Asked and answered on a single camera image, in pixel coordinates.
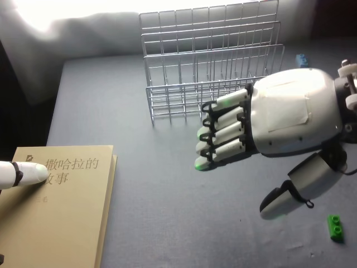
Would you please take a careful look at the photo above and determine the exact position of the white curtain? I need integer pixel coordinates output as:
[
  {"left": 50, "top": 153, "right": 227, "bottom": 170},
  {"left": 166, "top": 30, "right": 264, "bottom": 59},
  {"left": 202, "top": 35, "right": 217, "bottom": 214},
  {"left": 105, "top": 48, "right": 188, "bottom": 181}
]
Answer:
[{"left": 0, "top": 0, "right": 317, "bottom": 106}]

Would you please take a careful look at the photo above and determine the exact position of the grey table cloth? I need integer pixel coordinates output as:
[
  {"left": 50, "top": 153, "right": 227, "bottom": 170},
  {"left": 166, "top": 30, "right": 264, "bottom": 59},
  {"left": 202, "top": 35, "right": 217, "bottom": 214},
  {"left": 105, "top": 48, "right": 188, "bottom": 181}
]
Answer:
[{"left": 44, "top": 37, "right": 357, "bottom": 268}]

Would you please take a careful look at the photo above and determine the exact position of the blue toy brick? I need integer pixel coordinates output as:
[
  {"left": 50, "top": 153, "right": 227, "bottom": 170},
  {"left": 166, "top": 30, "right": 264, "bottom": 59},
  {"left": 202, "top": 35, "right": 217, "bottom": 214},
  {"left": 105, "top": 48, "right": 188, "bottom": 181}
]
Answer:
[{"left": 295, "top": 53, "right": 310, "bottom": 68}]

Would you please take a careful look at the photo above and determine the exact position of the wire rack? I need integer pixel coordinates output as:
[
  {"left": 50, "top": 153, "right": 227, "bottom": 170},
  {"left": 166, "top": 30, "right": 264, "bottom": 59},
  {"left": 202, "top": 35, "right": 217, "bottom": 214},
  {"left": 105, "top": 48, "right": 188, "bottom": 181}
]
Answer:
[{"left": 138, "top": 0, "right": 286, "bottom": 127}]

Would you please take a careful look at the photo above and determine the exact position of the beige paperback book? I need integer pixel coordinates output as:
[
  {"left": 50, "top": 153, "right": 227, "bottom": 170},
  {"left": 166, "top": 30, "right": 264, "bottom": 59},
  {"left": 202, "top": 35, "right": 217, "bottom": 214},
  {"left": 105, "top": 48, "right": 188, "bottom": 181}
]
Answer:
[{"left": 0, "top": 144, "right": 118, "bottom": 268}]

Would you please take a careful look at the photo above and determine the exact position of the green toy brick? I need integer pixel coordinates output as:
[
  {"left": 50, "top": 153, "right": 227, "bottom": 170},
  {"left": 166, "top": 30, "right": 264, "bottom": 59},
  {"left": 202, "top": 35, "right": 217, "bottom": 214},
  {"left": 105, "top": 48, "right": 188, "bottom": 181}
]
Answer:
[{"left": 327, "top": 214, "right": 345, "bottom": 243}]

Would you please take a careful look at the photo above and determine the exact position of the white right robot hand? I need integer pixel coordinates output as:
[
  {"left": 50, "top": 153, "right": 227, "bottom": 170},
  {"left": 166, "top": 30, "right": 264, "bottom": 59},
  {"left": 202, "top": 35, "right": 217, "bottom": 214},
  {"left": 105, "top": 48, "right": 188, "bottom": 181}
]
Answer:
[{"left": 194, "top": 68, "right": 349, "bottom": 221}]

